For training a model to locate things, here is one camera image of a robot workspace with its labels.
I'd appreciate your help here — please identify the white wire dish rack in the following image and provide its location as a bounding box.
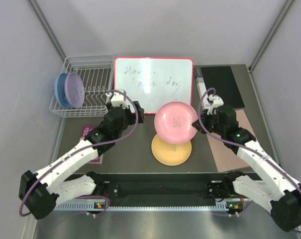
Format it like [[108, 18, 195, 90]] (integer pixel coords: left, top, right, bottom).
[[49, 54, 114, 118]]

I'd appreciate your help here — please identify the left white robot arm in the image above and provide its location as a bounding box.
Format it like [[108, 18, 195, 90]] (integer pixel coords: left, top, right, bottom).
[[18, 100, 144, 220]]

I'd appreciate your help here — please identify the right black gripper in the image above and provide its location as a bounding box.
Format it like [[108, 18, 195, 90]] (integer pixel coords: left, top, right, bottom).
[[193, 109, 225, 136]]

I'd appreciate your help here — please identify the purple plate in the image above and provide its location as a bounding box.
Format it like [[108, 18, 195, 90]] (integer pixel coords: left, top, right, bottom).
[[64, 72, 85, 109]]

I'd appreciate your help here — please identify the black folder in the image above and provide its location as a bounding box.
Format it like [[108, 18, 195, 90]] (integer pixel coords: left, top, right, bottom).
[[195, 66, 245, 109]]

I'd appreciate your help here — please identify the purple treehouse book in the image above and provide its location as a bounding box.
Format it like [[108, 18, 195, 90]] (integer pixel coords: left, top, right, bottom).
[[80, 125, 103, 164]]

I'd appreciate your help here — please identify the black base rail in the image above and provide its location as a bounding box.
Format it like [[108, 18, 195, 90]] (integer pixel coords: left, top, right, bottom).
[[75, 173, 255, 207]]

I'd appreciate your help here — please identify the red-framed whiteboard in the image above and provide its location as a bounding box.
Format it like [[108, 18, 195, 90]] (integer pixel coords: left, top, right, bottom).
[[113, 57, 194, 114]]

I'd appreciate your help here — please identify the grey slotted cable duct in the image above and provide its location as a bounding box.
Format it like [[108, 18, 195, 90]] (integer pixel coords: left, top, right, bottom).
[[54, 201, 242, 212]]

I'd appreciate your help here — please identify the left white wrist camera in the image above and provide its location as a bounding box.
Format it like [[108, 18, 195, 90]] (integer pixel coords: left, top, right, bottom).
[[106, 90, 128, 109]]

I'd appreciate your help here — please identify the pink plate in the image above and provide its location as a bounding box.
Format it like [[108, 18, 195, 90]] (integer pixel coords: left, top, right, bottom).
[[154, 101, 198, 144]]

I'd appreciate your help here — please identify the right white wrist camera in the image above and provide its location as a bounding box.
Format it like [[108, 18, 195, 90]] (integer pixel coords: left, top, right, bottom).
[[205, 95, 224, 115]]

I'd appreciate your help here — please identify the pink board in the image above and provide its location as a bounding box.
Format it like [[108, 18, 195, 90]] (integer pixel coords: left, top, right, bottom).
[[207, 110, 255, 172]]

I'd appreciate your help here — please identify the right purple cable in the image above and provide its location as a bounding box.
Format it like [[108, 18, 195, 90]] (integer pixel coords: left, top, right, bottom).
[[198, 88, 301, 234]]

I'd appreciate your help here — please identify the blue plate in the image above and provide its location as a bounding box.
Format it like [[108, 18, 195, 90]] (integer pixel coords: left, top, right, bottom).
[[54, 73, 71, 109]]

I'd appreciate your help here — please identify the white box under folder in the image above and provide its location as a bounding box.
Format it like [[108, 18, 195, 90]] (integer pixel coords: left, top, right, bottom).
[[195, 77, 206, 99]]

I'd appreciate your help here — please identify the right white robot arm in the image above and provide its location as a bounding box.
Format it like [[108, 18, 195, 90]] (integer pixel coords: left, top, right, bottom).
[[193, 105, 301, 232]]

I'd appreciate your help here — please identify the yellow plate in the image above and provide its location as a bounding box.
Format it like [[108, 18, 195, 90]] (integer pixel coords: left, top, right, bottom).
[[151, 134, 192, 166]]

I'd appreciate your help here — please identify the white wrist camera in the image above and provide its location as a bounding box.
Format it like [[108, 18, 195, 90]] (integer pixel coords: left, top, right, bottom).
[[106, 90, 128, 109], [205, 95, 224, 115]]

